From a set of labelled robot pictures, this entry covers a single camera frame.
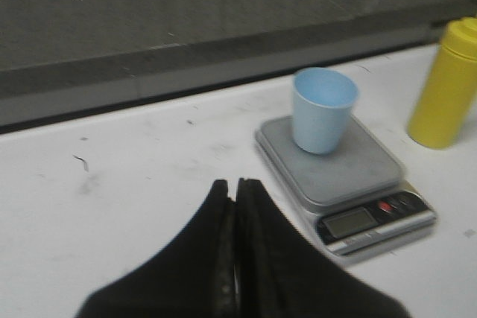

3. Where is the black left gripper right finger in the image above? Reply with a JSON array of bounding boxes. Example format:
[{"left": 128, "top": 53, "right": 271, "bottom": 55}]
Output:
[{"left": 235, "top": 179, "right": 410, "bottom": 317}]

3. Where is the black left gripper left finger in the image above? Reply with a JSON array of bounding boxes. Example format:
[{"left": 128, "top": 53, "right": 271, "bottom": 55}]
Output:
[{"left": 77, "top": 179, "right": 237, "bottom": 317}]

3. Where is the light blue plastic cup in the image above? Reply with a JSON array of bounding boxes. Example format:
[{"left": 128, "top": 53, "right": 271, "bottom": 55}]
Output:
[{"left": 291, "top": 67, "right": 358, "bottom": 155}]

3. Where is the yellow squeeze bottle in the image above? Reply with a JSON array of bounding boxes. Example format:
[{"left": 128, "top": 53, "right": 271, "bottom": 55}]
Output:
[{"left": 407, "top": 17, "right": 476, "bottom": 149}]

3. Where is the silver digital kitchen scale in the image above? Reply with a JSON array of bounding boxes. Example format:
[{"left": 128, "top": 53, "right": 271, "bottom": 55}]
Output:
[{"left": 256, "top": 117, "right": 437, "bottom": 257}]

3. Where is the grey stone counter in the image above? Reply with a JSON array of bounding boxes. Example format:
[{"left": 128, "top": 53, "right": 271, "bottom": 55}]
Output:
[{"left": 1, "top": 0, "right": 476, "bottom": 132}]

